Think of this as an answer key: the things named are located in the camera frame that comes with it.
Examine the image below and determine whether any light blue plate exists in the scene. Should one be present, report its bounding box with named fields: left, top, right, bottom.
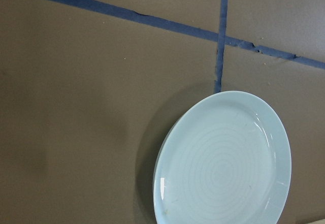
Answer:
left=152, top=91, right=291, bottom=223

